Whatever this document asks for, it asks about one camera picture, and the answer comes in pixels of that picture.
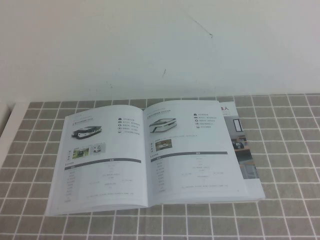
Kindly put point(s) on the white product catalogue book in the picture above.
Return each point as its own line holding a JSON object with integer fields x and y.
{"x": 112, "y": 175}

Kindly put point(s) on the grey white-checked tablecloth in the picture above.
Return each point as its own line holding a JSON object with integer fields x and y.
{"x": 225, "y": 220}

